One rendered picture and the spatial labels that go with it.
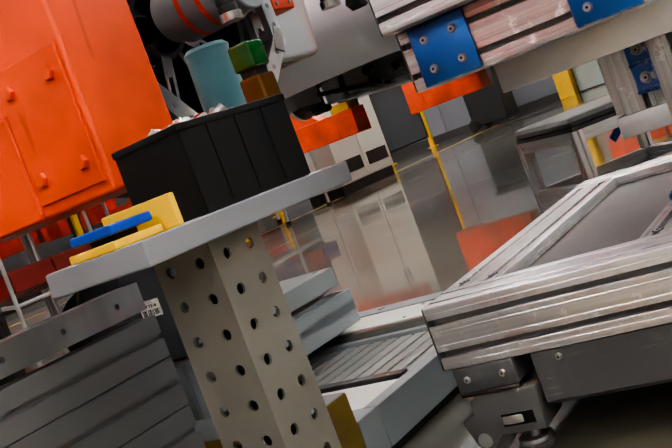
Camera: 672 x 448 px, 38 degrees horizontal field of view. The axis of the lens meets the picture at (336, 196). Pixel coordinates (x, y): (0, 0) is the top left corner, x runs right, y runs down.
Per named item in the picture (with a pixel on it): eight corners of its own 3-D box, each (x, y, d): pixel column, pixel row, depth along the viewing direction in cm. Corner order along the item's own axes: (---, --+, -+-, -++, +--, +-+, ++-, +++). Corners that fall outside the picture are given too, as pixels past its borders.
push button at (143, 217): (117, 241, 119) (110, 224, 119) (157, 227, 115) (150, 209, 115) (74, 258, 113) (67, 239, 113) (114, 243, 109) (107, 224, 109)
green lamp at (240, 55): (251, 72, 146) (241, 46, 146) (271, 63, 144) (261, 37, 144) (235, 75, 143) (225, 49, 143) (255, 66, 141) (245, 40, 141)
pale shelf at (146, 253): (265, 210, 151) (258, 191, 151) (353, 179, 141) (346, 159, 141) (53, 300, 115) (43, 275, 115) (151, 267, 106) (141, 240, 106)
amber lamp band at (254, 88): (263, 103, 147) (253, 78, 147) (283, 95, 144) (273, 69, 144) (247, 108, 143) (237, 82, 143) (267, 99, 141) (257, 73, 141)
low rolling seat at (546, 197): (607, 245, 251) (562, 119, 249) (545, 244, 286) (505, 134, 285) (744, 186, 261) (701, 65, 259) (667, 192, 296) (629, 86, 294)
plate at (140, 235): (119, 246, 120) (116, 239, 120) (165, 230, 115) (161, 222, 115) (71, 266, 113) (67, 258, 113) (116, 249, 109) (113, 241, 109)
